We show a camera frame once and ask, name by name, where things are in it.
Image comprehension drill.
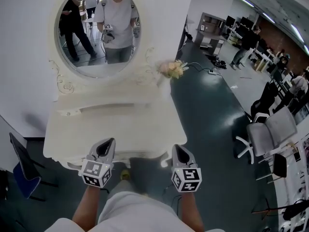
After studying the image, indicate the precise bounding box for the pile of black cables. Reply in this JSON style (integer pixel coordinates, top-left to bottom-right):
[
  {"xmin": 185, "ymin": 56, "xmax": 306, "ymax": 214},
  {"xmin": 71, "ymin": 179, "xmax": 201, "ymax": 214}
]
[{"xmin": 209, "ymin": 54, "xmax": 228, "ymax": 70}]

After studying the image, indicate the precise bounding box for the blue black chair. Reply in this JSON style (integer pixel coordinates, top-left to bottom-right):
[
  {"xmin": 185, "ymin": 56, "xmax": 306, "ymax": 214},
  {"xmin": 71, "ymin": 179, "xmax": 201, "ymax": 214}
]
[{"xmin": 9, "ymin": 132, "xmax": 59, "ymax": 202}]

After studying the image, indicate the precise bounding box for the black office chair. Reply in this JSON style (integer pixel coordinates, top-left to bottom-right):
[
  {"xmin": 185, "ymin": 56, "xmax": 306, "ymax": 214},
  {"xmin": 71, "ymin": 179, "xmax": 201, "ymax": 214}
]
[{"xmin": 249, "ymin": 81, "xmax": 279, "ymax": 123}]

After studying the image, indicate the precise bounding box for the person's right forearm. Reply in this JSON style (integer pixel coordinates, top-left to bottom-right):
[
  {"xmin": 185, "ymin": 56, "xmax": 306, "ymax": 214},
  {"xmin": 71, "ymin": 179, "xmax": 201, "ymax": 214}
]
[{"xmin": 179, "ymin": 191, "xmax": 205, "ymax": 232}]

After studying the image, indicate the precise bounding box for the person's left forearm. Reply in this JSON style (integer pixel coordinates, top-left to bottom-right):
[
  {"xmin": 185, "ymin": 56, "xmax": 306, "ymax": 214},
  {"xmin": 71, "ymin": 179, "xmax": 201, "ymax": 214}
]
[{"xmin": 71, "ymin": 185, "xmax": 103, "ymax": 230}]

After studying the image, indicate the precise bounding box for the white office desk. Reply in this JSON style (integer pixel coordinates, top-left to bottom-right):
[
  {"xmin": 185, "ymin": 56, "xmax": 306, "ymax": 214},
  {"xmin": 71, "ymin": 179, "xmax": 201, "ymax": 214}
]
[{"xmin": 249, "ymin": 47, "xmax": 276, "ymax": 72}]

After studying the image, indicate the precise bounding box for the person's white shirt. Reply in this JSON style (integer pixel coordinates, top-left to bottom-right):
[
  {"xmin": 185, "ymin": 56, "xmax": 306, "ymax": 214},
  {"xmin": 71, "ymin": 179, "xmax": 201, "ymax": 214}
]
[{"xmin": 49, "ymin": 190, "xmax": 226, "ymax": 232}]

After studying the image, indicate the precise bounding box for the black bag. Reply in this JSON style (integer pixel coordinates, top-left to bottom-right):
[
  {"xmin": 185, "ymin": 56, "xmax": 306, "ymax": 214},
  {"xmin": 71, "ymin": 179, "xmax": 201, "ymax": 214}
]
[{"xmin": 281, "ymin": 199, "xmax": 309, "ymax": 221}]

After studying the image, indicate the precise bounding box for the white storage rack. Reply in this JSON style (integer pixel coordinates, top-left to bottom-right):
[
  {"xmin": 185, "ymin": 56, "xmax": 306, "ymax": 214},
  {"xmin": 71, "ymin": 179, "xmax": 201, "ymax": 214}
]
[{"xmin": 277, "ymin": 133, "xmax": 309, "ymax": 232}]

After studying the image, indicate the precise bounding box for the white dressing table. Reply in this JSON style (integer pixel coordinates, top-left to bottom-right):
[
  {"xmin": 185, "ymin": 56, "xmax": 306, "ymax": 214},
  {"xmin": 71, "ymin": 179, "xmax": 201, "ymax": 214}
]
[{"xmin": 42, "ymin": 0, "xmax": 188, "ymax": 176}]

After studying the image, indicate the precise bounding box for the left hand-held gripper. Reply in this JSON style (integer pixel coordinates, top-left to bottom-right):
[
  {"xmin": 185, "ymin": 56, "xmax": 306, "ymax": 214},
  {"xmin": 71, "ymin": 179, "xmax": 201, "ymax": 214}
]
[{"xmin": 78, "ymin": 137, "xmax": 116, "ymax": 189}]

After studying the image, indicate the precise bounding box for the pale flower bouquet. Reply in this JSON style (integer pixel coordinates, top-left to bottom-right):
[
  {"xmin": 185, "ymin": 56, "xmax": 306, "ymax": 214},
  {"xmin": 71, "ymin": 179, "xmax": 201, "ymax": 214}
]
[{"xmin": 156, "ymin": 59, "xmax": 189, "ymax": 80}]

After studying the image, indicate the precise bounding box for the black cable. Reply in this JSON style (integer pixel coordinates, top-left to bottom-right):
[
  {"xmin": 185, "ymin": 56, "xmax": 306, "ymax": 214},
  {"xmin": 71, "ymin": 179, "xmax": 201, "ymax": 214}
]
[{"xmin": 161, "ymin": 187, "xmax": 184, "ymax": 218}]

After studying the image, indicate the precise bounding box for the person's gray trouser leg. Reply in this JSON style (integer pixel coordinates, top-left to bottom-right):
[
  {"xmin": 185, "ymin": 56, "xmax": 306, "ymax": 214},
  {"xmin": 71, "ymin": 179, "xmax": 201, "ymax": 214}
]
[{"xmin": 107, "ymin": 178, "xmax": 151, "ymax": 199}]

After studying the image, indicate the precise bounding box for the black tripod stand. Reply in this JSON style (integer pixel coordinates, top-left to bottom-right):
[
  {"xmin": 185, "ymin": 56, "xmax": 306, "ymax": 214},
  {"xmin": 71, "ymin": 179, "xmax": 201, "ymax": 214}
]
[{"xmin": 250, "ymin": 198, "xmax": 309, "ymax": 221}]

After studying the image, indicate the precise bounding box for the oval mirror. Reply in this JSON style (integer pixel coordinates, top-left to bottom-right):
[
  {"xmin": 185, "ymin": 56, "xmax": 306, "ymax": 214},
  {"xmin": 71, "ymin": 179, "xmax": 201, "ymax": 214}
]
[{"xmin": 53, "ymin": 0, "xmax": 143, "ymax": 79}]

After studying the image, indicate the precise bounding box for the white vase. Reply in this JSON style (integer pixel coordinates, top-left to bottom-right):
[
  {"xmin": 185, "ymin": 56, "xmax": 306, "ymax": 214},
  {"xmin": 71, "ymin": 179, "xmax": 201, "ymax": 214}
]
[{"xmin": 156, "ymin": 75, "xmax": 172, "ymax": 99}]

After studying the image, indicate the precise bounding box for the wooden chair dark seat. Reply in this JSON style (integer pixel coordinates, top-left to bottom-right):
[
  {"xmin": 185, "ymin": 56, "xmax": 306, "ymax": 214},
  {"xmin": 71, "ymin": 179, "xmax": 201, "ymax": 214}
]
[{"xmin": 255, "ymin": 141, "xmax": 300, "ymax": 185}]

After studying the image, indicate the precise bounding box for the white office chair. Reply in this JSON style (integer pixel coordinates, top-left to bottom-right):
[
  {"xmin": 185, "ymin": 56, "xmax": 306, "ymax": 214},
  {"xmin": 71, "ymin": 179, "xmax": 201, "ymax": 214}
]
[{"xmin": 235, "ymin": 105, "xmax": 298, "ymax": 165}]

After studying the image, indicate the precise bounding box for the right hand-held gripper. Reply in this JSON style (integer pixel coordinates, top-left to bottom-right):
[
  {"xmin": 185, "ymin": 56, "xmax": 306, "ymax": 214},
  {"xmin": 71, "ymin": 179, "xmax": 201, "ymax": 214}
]
[{"xmin": 171, "ymin": 144, "xmax": 202, "ymax": 193}]

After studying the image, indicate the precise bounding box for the gray desk with hutch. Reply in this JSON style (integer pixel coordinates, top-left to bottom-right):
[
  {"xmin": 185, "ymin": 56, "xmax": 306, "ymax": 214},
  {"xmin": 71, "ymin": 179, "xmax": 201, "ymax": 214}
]
[{"xmin": 194, "ymin": 12, "xmax": 228, "ymax": 56}]

